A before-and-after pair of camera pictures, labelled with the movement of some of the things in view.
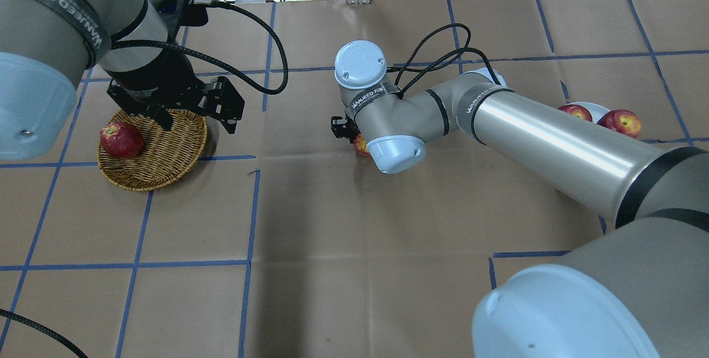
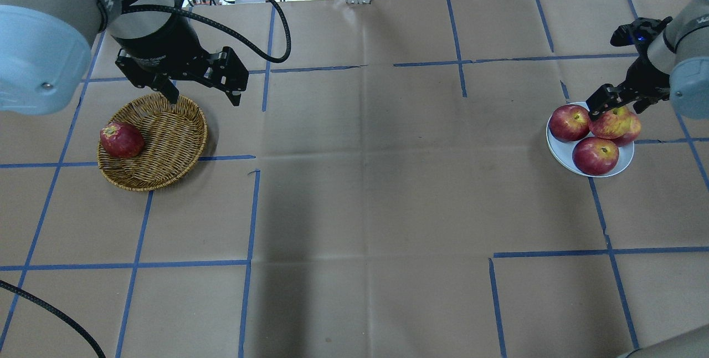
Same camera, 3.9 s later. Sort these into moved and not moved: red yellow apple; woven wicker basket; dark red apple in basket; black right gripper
Moved: black right gripper; red yellow apple
Not moved: dark red apple in basket; woven wicker basket
